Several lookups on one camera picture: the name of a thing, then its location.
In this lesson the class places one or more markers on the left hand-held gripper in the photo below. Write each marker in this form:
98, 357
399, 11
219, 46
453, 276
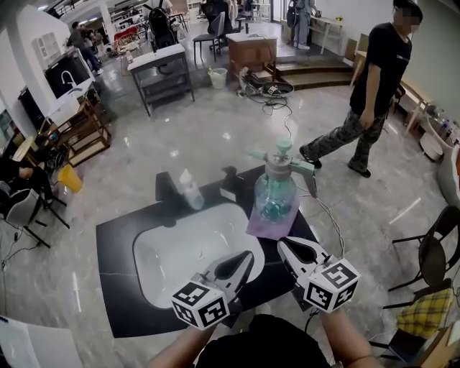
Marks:
199, 305

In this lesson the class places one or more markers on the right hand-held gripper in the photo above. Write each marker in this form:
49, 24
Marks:
330, 287

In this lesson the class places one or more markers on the clear green spray bottle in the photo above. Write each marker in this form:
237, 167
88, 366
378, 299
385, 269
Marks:
275, 190

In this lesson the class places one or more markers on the person's left forearm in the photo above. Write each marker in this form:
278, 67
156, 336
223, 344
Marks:
179, 348

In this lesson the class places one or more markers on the person's right forearm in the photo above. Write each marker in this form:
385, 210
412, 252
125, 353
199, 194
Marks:
348, 338

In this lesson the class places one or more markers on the clear pump bottle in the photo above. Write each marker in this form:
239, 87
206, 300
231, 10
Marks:
192, 194

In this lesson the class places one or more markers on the purple mat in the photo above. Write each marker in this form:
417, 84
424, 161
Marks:
269, 230

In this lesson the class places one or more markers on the white sink basin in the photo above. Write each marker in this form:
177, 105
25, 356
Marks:
179, 251

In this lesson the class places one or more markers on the person's black clothing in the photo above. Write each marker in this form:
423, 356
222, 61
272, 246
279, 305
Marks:
262, 345

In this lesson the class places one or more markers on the black soap dispenser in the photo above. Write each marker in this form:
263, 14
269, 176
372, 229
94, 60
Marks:
229, 183

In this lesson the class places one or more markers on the black faucet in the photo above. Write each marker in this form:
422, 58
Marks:
165, 201

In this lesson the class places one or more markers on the dark vanity cabinet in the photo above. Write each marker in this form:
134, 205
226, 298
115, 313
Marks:
115, 258

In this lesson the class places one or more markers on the black round-back chair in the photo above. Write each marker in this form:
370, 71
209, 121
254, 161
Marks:
435, 248

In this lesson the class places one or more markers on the yellow plaid cloth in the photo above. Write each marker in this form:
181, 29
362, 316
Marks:
426, 312

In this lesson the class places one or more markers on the blue chair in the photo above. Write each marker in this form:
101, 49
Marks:
406, 345

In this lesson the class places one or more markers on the white round stool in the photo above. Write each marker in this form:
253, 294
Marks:
431, 147

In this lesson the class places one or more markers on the equipment heap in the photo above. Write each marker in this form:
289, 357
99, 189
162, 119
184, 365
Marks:
267, 86

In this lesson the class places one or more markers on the yellow bin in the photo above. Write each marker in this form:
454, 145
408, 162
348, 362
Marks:
70, 179

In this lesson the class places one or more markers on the wooden steps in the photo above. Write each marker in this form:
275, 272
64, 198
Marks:
316, 73

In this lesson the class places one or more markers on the white bucket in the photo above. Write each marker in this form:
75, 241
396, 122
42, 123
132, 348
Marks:
217, 78

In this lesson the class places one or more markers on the long wooden desk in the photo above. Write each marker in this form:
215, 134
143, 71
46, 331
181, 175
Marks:
413, 93

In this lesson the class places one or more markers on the wooden shelf rack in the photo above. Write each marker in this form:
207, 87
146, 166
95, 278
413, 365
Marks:
84, 133

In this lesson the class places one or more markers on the brown wooden cabinet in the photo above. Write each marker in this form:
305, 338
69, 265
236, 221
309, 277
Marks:
251, 54

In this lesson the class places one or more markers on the grey chair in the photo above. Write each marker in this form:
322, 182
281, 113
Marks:
23, 210

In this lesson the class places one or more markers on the white table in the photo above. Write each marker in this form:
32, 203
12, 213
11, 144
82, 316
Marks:
327, 23

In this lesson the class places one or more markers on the black office chair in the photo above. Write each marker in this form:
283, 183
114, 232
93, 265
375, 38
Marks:
215, 28

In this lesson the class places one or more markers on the rattan chair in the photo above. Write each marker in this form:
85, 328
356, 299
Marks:
127, 41

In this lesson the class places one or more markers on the black display panel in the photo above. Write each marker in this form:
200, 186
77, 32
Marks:
70, 73

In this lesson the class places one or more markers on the black gaming chair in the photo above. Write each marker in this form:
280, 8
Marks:
161, 25

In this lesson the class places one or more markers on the black cabinet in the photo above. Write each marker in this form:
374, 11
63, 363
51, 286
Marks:
32, 108

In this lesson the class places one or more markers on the white cabinet door panel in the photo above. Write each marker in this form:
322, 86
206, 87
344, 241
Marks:
46, 45

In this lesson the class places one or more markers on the metal frame table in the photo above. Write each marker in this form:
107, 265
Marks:
158, 57

